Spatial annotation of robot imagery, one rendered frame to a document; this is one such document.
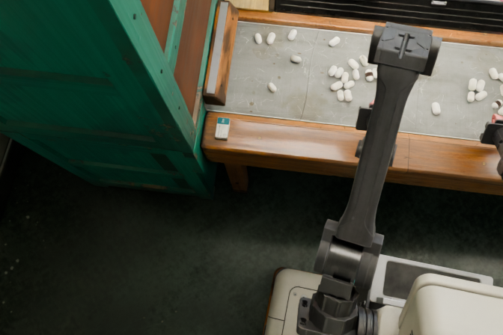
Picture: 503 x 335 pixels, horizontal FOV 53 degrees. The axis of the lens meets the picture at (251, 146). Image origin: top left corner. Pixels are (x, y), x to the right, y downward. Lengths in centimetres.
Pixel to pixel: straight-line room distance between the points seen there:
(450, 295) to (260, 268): 137
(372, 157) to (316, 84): 73
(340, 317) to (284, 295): 95
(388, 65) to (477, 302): 39
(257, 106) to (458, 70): 61
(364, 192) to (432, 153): 68
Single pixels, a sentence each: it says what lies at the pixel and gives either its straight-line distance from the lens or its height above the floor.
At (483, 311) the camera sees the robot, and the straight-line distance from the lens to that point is 88.
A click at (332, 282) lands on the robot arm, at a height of 126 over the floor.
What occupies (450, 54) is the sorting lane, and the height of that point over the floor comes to 74.
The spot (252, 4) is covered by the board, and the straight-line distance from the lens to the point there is 161.
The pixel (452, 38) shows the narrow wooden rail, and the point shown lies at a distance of 166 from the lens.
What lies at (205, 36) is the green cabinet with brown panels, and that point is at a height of 88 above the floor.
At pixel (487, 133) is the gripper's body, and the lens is 149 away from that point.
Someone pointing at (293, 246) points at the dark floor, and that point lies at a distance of 217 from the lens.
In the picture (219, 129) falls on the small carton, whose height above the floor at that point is 78.
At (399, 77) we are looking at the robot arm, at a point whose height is 144.
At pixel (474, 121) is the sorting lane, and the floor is 74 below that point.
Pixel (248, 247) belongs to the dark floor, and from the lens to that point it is 217.
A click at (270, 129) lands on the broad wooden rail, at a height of 76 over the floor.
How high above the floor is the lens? 216
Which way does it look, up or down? 75 degrees down
